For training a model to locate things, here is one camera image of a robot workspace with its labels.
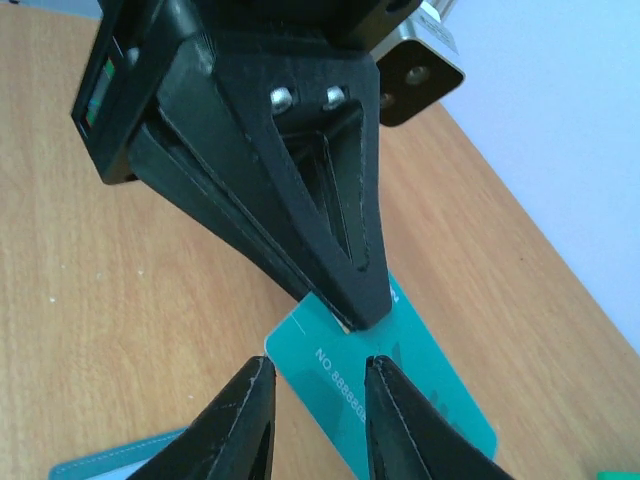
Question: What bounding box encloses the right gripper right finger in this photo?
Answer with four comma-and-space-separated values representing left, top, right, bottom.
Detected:
364, 355, 511, 480

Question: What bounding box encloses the green plastic bin middle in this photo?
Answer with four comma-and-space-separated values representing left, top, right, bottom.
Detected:
596, 470, 640, 480

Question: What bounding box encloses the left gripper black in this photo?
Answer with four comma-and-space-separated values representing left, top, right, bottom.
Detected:
71, 1, 420, 331

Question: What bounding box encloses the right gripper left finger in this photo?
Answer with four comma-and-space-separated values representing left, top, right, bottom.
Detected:
130, 356, 276, 480

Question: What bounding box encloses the teal card numbered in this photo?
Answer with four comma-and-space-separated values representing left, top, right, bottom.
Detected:
265, 280, 508, 479

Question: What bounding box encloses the teal card holder wallet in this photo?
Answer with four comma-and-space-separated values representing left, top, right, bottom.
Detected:
48, 427, 185, 479

